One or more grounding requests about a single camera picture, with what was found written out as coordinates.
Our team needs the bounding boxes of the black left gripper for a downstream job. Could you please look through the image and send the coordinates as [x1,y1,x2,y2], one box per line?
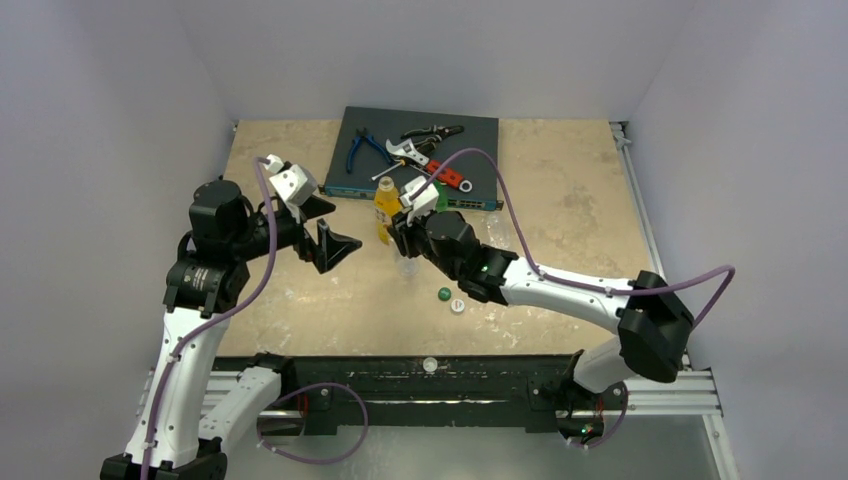
[230,192,360,270]

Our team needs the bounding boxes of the green plastic bottle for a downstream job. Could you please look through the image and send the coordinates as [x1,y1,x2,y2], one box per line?
[433,181,449,212]

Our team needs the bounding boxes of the clear bottle with label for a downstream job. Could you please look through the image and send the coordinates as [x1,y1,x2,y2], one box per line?
[395,256,420,278]

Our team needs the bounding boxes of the orange juice bottle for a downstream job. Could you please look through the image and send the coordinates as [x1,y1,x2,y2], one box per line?
[374,176,402,245]

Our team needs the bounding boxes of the white juice bottle cap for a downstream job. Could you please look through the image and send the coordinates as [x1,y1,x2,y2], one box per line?
[422,357,439,373]

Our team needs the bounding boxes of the clear bottle white cap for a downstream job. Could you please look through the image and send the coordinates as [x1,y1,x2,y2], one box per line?
[485,211,513,250]

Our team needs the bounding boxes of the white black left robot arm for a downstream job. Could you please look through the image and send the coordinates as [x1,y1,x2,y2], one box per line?
[99,179,362,479]

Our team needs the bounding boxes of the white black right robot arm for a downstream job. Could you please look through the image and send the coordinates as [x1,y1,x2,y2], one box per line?
[388,211,694,407]

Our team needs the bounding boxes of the yellow collar screwdriver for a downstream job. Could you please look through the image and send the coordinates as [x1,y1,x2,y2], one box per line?
[370,160,407,182]

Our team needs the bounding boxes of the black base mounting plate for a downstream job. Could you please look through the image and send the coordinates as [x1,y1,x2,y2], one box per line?
[212,353,625,437]

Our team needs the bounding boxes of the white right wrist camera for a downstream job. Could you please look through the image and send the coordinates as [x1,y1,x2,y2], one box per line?
[399,176,440,225]

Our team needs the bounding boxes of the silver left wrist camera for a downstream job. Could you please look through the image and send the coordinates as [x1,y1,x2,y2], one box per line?
[263,154,318,207]

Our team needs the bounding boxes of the dark grey network switch box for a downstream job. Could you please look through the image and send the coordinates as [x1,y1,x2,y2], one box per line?
[320,106,503,211]

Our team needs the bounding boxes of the silver adjustable wrench red handle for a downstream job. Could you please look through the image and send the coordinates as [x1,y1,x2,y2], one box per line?
[385,139,473,193]

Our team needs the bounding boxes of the blue handled pliers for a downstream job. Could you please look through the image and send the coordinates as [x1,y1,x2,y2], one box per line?
[345,128,393,175]

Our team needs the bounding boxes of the black handled pliers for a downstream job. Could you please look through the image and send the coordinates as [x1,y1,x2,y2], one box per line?
[400,125,465,143]

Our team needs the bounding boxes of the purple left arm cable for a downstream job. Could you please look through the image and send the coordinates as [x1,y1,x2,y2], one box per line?
[137,157,278,480]

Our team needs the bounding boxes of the aluminium side rail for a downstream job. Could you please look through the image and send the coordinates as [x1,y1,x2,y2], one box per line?
[609,122,665,276]

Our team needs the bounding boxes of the aluminium front frame rail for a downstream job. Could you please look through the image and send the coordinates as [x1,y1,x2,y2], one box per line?
[135,367,723,425]

